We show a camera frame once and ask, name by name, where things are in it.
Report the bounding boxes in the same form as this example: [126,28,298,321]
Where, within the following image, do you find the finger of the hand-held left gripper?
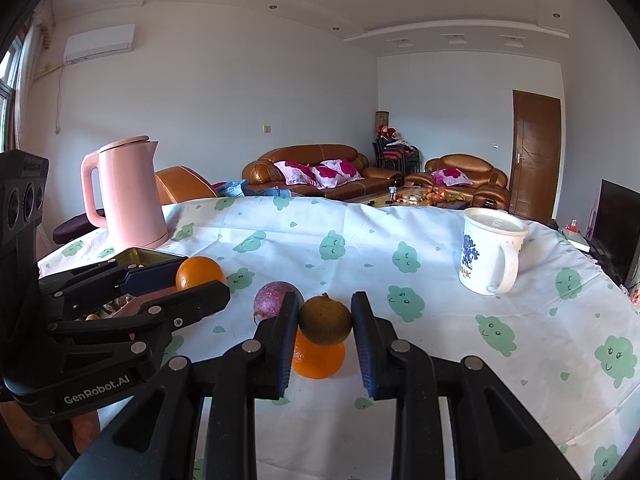
[47,280,232,357]
[39,256,188,323]

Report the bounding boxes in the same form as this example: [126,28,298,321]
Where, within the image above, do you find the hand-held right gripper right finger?
[350,290,591,480]

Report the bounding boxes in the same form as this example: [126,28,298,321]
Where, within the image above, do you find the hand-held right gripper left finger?
[62,290,301,480]

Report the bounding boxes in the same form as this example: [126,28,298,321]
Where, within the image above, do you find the pink tin box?
[75,247,187,343]

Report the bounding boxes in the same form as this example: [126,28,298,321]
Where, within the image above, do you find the round orange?
[175,256,228,292]

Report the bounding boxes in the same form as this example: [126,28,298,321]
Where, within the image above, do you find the brown-green round fruit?
[298,294,353,347]

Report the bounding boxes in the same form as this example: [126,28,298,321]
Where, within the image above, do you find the person's left hand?
[0,402,101,461]

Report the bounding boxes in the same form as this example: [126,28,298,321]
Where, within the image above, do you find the large orange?
[291,330,346,379]

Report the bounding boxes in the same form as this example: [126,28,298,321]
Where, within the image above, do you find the purple round fruit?
[253,281,304,326]

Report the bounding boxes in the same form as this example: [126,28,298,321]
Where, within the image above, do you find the dark purple stool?
[52,208,107,245]

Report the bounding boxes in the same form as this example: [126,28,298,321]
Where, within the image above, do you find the pink electric kettle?
[81,135,169,250]

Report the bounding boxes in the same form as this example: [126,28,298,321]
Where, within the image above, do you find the white tablecloth with green print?
[37,195,640,480]

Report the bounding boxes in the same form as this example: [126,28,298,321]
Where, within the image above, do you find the brown leather armchair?
[154,166,218,206]

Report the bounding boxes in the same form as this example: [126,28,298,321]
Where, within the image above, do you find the blue cloth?
[212,180,248,198]

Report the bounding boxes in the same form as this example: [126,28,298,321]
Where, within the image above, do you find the white mug with blue print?
[457,207,531,296]

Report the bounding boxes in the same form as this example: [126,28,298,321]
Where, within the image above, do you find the coffee table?
[345,185,471,209]

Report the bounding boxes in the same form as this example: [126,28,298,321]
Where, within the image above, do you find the pink floral pillow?
[312,159,363,183]
[272,161,321,190]
[431,168,473,188]

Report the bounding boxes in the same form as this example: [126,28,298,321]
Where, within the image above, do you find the window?
[0,35,26,156]

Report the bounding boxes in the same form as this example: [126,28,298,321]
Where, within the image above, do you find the long brown leather sofa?
[242,144,406,200]

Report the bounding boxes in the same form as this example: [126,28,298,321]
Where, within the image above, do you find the stacked dark chairs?
[372,135,421,173]

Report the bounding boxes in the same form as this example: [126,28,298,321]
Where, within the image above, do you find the brown leather sofa chair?
[405,153,511,208]

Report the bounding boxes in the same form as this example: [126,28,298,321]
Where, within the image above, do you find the white air conditioner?
[63,24,136,65]

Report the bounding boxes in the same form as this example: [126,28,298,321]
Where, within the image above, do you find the brown wooden door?
[507,89,562,223]

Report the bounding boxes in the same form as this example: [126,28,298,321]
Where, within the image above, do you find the black television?
[590,179,640,286]

